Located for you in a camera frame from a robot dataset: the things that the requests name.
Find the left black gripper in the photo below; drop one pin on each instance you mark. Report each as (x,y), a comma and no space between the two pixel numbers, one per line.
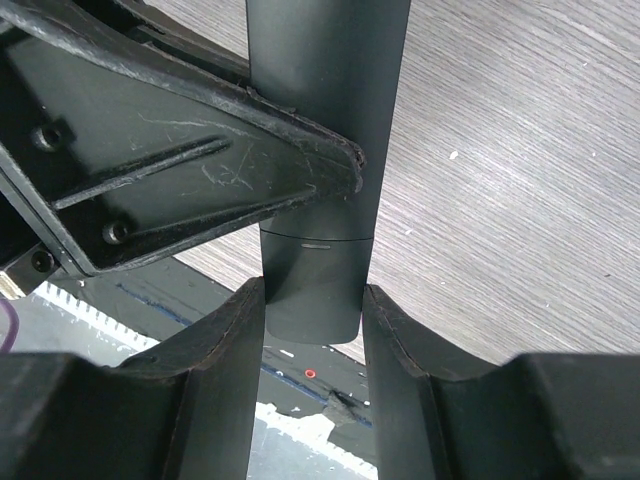
(61,129)

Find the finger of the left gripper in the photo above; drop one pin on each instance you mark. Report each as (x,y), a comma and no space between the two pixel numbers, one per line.
(127,138)

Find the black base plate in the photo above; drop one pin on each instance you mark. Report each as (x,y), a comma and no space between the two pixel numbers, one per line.
(171,299)

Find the white slotted cable duct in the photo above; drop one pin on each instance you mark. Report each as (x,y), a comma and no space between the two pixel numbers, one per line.
(53,321)

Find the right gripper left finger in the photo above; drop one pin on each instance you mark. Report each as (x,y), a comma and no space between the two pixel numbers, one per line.
(165,413)

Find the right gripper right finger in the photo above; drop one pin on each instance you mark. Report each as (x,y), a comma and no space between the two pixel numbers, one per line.
(440,412)

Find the black remote control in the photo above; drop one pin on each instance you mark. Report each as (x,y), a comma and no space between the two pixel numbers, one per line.
(338,64)

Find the black battery cover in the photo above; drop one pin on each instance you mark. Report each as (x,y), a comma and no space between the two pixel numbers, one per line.
(314,288)

